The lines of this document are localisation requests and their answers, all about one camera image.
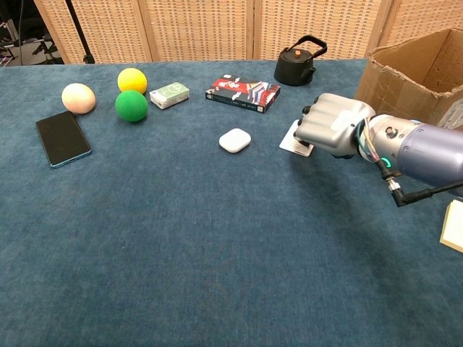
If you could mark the black smartphone blue frame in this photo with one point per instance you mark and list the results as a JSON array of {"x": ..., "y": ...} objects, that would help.
[{"x": 63, "y": 139}]

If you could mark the white label card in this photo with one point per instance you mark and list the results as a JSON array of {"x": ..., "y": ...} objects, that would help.
[{"x": 287, "y": 142}]

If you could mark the woven wooden folding screen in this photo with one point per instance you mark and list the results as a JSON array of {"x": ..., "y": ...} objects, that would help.
[{"x": 199, "y": 29}]

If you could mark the lavender right robot arm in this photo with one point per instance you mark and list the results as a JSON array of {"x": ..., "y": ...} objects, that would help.
[{"x": 427, "y": 152}]

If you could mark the white earbuds case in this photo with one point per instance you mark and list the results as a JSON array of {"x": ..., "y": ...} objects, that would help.
[{"x": 234, "y": 140}]

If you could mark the brown cardboard box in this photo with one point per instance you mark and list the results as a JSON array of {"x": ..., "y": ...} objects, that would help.
[{"x": 416, "y": 68}]

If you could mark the black cast iron teapot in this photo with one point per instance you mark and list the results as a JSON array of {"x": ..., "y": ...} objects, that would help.
[{"x": 291, "y": 68}]

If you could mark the black tripod stand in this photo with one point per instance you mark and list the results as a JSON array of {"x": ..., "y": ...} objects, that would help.
[{"x": 77, "y": 29}]

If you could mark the peach foam ball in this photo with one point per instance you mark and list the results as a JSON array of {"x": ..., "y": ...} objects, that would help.
[{"x": 78, "y": 98}]

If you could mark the blue table cloth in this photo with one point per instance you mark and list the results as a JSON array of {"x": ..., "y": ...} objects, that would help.
[{"x": 217, "y": 235}]

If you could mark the green foam ball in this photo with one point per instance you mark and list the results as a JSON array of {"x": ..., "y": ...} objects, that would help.
[{"x": 131, "y": 106}]

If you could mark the dark red-patterned book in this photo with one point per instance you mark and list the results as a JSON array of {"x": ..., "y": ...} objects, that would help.
[{"x": 242, "y": 92}]

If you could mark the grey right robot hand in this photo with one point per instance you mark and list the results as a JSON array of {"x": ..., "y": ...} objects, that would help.
[{"x": 331, "y": 123}]

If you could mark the yellow foam ball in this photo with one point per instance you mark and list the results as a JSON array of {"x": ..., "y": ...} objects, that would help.
[{"x": 132, "y": 80}]

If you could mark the pale yellow sticky note pad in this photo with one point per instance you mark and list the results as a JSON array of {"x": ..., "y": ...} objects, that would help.
[{"x": 454, "y": 227}]

